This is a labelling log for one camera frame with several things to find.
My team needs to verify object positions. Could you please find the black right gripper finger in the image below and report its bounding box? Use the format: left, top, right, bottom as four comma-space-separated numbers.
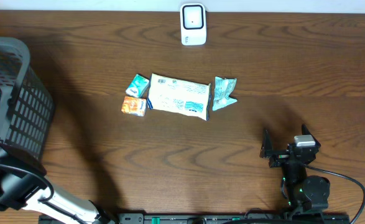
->
261, 129, 273, 154
301, 124, 312, 135

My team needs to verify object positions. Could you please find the teal wrapper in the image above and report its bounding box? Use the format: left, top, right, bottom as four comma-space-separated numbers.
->
212, 77, 237, 111

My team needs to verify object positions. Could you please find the white snack bag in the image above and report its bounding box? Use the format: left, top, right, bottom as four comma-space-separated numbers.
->
147, 73, 211, 121

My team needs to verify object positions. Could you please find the orange small carton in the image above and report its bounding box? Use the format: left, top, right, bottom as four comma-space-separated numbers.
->
121, 96, 147, 117

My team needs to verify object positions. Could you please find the teal small carton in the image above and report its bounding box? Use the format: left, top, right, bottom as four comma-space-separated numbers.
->
126, 74, 150, 98

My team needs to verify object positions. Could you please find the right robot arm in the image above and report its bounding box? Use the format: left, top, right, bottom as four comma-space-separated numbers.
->
260, 124, 330, 220

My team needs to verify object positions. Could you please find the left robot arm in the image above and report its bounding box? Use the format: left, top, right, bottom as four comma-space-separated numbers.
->
0, 143, 119, 224

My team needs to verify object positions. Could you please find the white barcode scanner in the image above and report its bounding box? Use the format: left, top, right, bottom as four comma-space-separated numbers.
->
180, 3, 207, 46

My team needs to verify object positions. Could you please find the grey plastic basket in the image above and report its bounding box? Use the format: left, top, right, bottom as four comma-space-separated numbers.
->
0, 37, 55, 160

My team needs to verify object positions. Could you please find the black right camera cable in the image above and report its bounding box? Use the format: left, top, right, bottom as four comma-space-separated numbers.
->
297, 160, 365, 224

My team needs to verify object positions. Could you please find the black camera cable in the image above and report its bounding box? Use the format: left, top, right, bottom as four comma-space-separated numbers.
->
0, 161, 86, 224
297, 160, 365, 224

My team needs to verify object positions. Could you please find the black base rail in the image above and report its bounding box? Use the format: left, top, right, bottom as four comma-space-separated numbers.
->
38, 211, 350, 224

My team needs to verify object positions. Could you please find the black left camera cable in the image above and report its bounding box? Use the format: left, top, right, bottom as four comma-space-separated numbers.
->
0, 161, 86, 224

